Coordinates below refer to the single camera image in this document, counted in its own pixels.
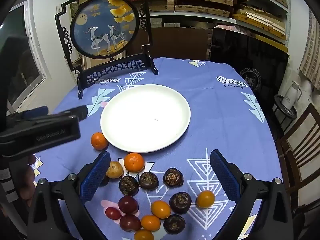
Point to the orange kumquat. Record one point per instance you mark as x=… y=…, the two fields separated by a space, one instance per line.
x=150 y=222
x=143 y=235
x=205 y=199
x=160 y=209

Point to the white thermos jug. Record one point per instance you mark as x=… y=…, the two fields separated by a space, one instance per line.
x=291 y=95

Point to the small round black stand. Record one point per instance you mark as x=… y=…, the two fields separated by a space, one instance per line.
x=285 y=112

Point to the dark wooden chair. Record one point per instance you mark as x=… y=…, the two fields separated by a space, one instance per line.
x=300 y=155

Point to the dark red plum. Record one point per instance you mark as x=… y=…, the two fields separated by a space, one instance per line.
x=130 y=222
x=128 y=204

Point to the orange tangerine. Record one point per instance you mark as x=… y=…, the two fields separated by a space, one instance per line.
x=134 y=162
x=99 y=140

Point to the white round plate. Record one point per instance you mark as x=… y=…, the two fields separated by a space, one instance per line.
x=145 y=117

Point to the person's left hand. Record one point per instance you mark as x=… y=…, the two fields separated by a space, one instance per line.
x=27 y=177

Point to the small red cherry tomato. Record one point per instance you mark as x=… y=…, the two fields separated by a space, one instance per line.
x=113 y=213

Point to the tan longan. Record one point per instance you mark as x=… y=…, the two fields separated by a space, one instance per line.
x=115 y=169

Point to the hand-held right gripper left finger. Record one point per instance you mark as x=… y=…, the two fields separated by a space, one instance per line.
x=96 y=177

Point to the dark water chestnut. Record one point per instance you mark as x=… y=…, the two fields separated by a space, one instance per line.
x=148 y=180
x=128 y=185
x=173 y=177
x=174 y=223
x=180 y=202

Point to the brown cardboard panel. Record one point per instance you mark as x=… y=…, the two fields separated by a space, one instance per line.
x=175 y=42

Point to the round deer picture table screen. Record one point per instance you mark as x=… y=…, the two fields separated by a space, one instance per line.
x=105 y=30

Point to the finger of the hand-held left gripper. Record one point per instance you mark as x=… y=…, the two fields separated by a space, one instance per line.
x=35 y=112
x=78 y=111

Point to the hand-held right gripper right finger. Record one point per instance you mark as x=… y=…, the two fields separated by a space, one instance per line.
x=222 y=177

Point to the window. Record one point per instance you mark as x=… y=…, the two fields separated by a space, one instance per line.
x=22 y=62

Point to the beige woven blind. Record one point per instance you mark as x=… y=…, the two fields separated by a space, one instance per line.
x=312 y=55

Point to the stack of wooden boxes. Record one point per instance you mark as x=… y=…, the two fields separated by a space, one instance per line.
x=205 y=0

